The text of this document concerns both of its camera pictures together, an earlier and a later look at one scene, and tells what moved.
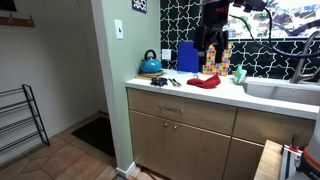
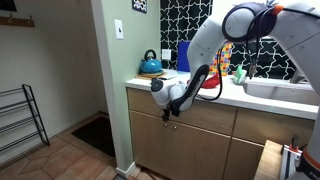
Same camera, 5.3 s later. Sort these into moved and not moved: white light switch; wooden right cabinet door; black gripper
Moved: black gripper
Not moved: white light switch; wooden right cabinet door
